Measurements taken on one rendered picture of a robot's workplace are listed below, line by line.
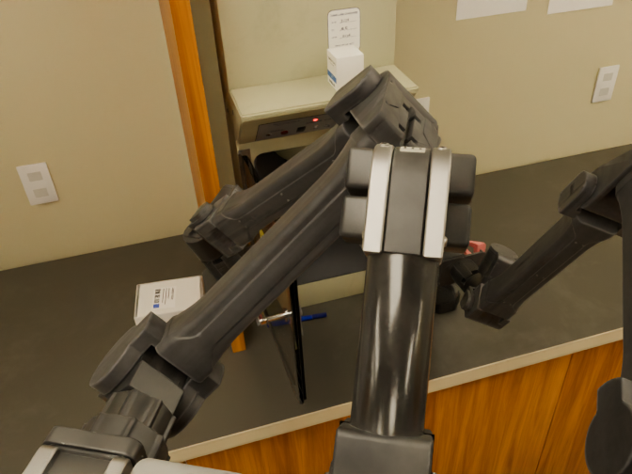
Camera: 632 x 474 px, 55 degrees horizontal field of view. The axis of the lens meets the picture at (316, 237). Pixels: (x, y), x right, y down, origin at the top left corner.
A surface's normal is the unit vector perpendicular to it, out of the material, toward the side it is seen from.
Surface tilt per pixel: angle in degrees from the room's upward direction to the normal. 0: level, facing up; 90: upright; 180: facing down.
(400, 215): 44
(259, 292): 74
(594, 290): 0
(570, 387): 90
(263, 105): 0
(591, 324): 0
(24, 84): 90
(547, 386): 90
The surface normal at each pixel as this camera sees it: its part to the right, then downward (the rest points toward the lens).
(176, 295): -0.04, -0.80
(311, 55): 0.29, 0.57
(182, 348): 0.07, 0.36
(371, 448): -0.17, -0.16
